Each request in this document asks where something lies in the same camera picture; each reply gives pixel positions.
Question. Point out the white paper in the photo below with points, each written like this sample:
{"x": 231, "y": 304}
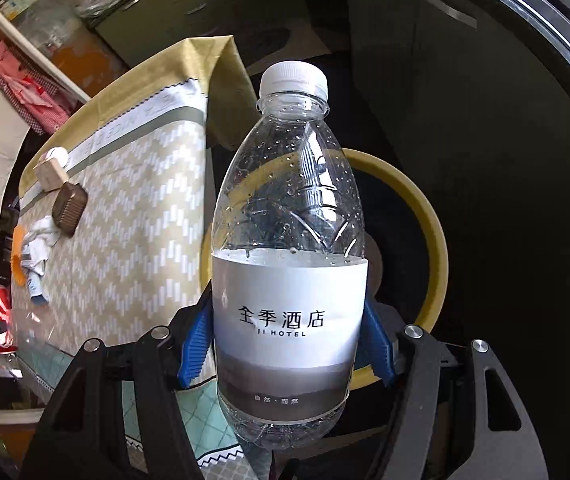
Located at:
{"x": 42, "y": 237}

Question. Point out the beige block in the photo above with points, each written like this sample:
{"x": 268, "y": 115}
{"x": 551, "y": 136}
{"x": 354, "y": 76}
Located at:
{"x": 50, "y": 175}

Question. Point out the patterned beige teal tablecloth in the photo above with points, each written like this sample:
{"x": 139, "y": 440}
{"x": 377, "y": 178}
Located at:
{"x": 130, "y": 210}

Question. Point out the blue and white wrapper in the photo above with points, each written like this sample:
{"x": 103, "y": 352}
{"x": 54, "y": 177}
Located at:
{"x": 35, "y": 280}

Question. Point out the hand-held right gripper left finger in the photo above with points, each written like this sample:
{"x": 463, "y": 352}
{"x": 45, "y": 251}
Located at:
{"x": 196, "y": 340}

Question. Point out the orange wrapper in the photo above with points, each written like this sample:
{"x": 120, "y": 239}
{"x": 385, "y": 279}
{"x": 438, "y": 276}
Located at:
{"x": 17, "y": 252}

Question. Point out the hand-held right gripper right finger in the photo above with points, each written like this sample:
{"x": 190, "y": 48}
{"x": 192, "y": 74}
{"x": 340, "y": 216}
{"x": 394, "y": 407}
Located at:
{"x": 377, "y": 345}

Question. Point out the yellow-rimmed round bin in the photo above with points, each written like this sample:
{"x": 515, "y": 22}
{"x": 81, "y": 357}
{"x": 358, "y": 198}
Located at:
{"x": 430, "y": 240}

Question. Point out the glass sliding door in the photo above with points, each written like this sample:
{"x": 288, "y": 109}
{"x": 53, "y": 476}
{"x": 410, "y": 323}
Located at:
{"x": 40, "y": 5}

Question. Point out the clear plastic water bottle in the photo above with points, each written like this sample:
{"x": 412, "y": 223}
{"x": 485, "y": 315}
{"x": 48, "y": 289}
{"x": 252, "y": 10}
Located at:
{"x": 290, "y": 310}

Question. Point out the red checked apron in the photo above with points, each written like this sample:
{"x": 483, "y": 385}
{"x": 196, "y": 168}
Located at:
{"x": 20, "y": 80}

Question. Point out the green lower drawer cabinets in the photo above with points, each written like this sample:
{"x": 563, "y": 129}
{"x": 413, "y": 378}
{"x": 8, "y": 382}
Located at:
{"x": 205, "y": 5}

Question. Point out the brown ribbed case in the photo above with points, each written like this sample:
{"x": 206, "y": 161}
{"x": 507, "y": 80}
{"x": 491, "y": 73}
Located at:
{"x": 70, "y": 208}

